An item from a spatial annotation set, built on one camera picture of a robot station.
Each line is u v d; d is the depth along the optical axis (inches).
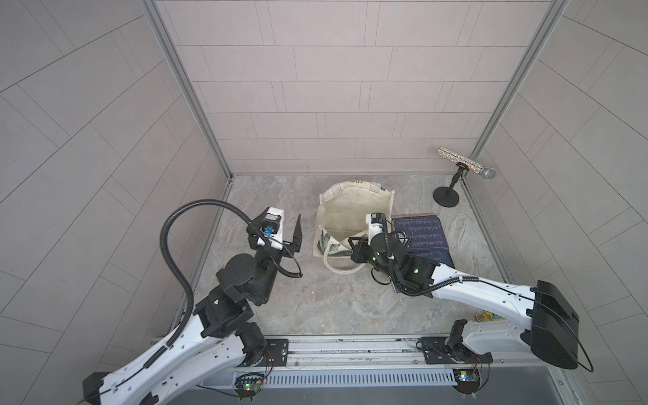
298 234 21.1
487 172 34.1
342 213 36.5
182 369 20.8
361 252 25.4
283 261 20.7
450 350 24.7
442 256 33.6
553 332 15.1
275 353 27.9
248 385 25.3
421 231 35.1
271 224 18.0
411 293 21.4
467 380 26.8
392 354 28.1
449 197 42.1
